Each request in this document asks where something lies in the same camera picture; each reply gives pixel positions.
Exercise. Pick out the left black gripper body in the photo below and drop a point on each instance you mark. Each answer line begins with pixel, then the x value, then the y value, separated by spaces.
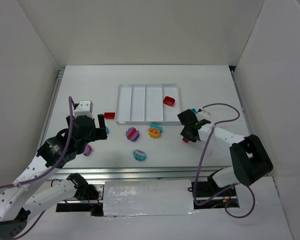
pixel 100 130

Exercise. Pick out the white foam board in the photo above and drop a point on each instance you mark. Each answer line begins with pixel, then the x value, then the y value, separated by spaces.
pixel 147 198

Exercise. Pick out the purple rounded lego brick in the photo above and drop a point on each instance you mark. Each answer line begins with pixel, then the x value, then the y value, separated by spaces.
pixel 87 150

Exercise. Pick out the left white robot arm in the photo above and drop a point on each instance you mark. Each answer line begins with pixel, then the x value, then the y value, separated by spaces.
pixel 20 202

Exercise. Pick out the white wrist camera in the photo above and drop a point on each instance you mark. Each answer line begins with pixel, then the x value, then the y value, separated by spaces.
pixel 203 114
pixel 84 108

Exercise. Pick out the aluminium frame rail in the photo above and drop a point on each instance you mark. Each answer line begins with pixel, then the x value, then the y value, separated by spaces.
pixel 128 174

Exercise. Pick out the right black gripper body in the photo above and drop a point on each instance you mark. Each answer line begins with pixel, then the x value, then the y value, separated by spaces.
pixel 187 127

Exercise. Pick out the red rounded lego brick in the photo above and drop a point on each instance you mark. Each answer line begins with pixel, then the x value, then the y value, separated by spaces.
pixel 169 101

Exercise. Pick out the yellow butterfly lego brick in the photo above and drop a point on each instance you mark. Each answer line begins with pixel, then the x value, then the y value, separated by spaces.
pixel 154 132

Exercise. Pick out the white divided sorting tray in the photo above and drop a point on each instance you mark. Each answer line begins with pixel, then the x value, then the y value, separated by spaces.
pixel 142 104

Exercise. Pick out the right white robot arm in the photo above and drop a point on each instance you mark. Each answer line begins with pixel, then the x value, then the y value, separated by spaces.
pixel 250 160

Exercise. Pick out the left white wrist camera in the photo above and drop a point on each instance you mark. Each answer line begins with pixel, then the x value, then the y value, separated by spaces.
pixel 84 108

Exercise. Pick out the red rectangular lego brick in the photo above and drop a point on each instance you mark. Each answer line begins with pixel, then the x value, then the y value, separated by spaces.
pixel 109 115

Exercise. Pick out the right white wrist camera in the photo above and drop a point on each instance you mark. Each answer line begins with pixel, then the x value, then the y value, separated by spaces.
pixel 203 114

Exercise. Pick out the purple and red lego stack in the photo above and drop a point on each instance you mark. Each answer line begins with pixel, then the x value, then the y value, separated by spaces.
pixel 132 134

